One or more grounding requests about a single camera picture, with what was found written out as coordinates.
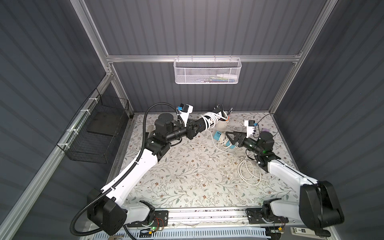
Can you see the bundle of pens and pencils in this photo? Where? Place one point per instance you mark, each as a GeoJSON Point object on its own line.
{"type": "Point", "coordinates": [220, 109]}

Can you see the white pen cup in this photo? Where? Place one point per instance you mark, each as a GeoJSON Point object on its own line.
{"type": "Point", "coordinates": [222, 125]}

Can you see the black wire basket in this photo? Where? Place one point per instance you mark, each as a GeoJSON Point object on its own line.
{"type": "Point", "coordinates": [97, 132]}

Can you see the white label device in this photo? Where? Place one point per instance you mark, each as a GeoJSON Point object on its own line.
{"type": "Point", "coordinates": [302, 232]}

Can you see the white slotted cable duct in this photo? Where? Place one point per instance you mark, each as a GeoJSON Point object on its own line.
{"type": "Point", "coordinates": [190, 234]}

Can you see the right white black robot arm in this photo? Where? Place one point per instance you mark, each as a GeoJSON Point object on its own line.
{"type": "Point", "coordinates": [318, 206]}

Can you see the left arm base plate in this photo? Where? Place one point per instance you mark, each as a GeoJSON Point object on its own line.
{"type": "Point", "coordinates": [157, 218]}

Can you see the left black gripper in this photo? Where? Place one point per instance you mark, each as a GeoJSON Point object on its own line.
{"type": "Point", "coordinates": [191, 129]}

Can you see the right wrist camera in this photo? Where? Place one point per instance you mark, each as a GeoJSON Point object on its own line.
{"type": "Point", "coordinates": [250, 127]}

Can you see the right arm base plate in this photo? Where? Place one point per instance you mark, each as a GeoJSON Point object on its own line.
{"type": "Point", "coordinates": [255, 216]}

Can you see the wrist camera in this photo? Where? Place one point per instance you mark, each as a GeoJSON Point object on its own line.
{"type": "Point", "coordinates": [250, 127]}
{"type": "Point", "coordinates": [184, 110]}

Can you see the markers in white basket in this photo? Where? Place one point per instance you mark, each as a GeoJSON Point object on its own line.
{"type": "Point", "coordinates": [220, 79]}

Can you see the white wire mesh basket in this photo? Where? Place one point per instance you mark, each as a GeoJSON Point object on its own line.
{"type": "Point", "coordinates": [188, 71]}

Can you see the beige black stapler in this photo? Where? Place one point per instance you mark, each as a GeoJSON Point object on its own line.
{"type": "Point", "coordinates": [150, 131]}

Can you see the floral table mat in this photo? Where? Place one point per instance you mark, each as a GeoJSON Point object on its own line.
{"type": "Point", "coordinates": [201, 173]}

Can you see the black power strip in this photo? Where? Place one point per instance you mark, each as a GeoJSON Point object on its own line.
{"type": "Point", "coordinates": [211, 119]}

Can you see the teal power strip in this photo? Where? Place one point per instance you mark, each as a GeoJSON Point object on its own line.
{"type": "Point", "coordinates": [222, 140]}

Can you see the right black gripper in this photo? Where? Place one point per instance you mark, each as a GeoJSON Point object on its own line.
{"type": "Point", "coordinates": [240, 139]}

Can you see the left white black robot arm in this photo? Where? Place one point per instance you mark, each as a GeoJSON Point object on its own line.
{"type": "Point", "coordinates": [108, 209]}

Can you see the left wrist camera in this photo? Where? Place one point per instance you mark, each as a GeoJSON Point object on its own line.
{"type": "Point", "coordinates": [184, 110]}

